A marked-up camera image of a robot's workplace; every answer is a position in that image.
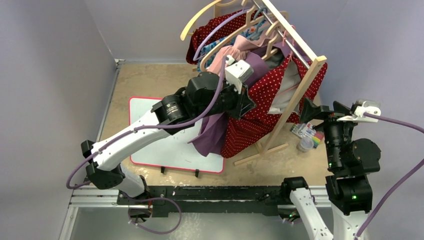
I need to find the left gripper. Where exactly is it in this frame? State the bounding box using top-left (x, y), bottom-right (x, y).
top-left (196, 77), bottom-right (257, 121)

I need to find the pink wire hanger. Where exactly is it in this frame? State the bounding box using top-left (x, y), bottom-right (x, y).
top-left (280, 30), bottom-right (295, 65)

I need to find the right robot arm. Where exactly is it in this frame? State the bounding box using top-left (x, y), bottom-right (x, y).
top-left (280, 98), bottom-right (381, 240)

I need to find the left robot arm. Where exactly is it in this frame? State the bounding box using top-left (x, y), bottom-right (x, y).
top-left (82, 67), bottom-right (256, 205)

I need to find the purple pleated skirt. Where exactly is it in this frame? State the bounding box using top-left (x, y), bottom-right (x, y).
top-left (191, 52), bottom-right (284, 157)

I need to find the purple hanger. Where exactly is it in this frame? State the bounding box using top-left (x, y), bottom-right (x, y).
top-left (186, 10), bottom-right (247, 64)

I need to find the empty wooden hanger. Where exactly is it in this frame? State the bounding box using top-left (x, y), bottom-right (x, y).
top-left (179, 0), bottom-right (246, 41)

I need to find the marker pack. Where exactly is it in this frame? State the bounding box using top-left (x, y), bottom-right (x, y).
top-left (290, 122), bottom-right (325, 149)

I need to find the clear plastic cup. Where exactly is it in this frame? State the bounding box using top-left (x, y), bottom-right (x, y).
top-left (296, 136), bottom-right (315, 153)

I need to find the grey garment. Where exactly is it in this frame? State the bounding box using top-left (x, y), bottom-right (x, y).
top-left (268, 61), bottom-right (301, 115)

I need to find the wooden clothes rack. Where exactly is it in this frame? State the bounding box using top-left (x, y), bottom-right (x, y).
top-left (220, 0), bottom-right (328, 163)

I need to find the pink garment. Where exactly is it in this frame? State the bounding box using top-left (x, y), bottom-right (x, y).
top-left (206, 35), bottom-right (266, 75)

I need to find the blue floral garment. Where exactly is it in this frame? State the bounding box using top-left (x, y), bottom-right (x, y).
top-left (196, 18), bottom-right (269, 72)

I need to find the white board with pink edge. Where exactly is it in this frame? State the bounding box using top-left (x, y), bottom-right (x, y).
top-left (129, 96), bottom-right (225, 174)

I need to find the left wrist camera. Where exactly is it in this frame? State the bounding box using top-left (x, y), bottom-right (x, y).
top-left (224, 55), bottom-right (254, 94)

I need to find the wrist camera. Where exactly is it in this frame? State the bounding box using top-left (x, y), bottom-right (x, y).
top-left (224, 55), bottom-right (254, 94)
top-left (336, 99), bottom-right (381, 123)

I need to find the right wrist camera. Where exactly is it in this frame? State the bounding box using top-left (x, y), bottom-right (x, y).
top-left (336, 99), bottom-right (381, 123)

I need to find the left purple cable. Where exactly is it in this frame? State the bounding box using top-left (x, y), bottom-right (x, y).
top-left (65, 54), bottom-right (229, 191)

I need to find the purple cable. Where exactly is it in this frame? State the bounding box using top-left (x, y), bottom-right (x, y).
top-left (353, 111), bottom-right (424, 240)
top-left (65, 54), bottom-right (229, 191)

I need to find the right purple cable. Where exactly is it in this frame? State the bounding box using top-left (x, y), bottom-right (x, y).
top-left (353, 111), bottom-right (424, 240)

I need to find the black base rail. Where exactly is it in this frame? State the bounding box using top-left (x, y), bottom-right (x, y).
top-left (117, 185), bottom-right (292, 218)

